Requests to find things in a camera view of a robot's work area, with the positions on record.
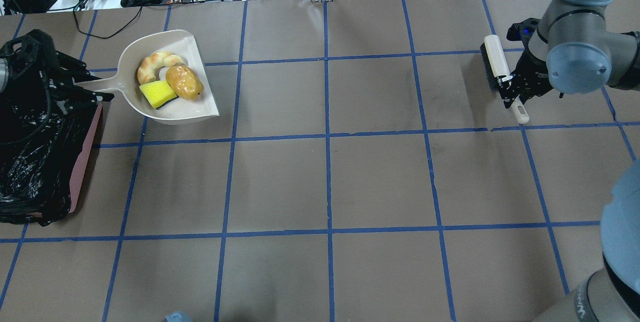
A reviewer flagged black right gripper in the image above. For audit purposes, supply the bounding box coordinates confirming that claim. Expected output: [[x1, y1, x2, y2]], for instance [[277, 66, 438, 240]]
[[497, 50, 553, 109]]

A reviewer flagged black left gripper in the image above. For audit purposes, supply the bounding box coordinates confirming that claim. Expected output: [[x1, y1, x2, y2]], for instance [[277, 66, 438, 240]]
[[0, 30, 114, 128]]

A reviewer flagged wooden hand brush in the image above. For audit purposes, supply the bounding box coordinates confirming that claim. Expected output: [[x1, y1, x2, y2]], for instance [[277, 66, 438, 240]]
[[480, 34, 530, 125]]

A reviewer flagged twisted bread croissant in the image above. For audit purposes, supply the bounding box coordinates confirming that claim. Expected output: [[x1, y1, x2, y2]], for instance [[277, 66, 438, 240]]
[[136, 51, 186, 85]]

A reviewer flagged yellow sponge piece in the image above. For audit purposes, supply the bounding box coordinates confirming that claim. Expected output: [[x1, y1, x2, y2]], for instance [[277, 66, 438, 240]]
[[138, 80, 178, 109]]

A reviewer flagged beige plastic dustpan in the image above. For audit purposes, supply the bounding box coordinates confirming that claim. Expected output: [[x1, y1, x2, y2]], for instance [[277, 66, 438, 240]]
[[78, 30, 220, 125]]

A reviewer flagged yellow-brown potato bun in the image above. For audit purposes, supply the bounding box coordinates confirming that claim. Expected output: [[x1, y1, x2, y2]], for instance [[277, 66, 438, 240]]
[[166, 65, 204, 101]]

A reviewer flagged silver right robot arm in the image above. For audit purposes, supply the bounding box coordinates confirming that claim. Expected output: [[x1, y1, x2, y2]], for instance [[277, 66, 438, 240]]
[[481, 0, 639, 322]]

